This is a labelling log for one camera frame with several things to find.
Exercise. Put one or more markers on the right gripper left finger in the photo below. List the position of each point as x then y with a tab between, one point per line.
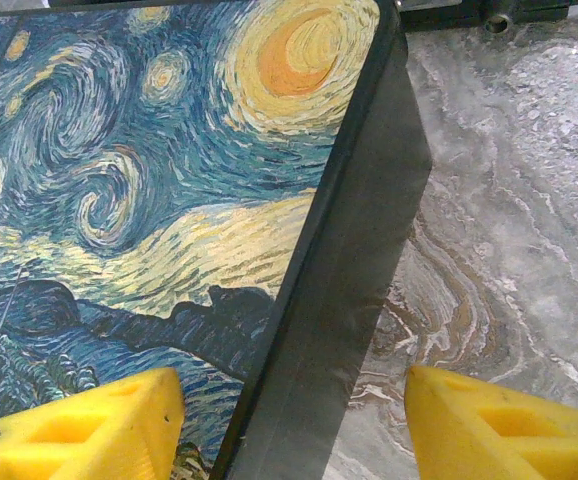
94	430

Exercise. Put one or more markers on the starry night painted box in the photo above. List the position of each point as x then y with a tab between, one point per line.
169	175

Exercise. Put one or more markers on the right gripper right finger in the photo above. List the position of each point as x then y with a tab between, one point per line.
494	430

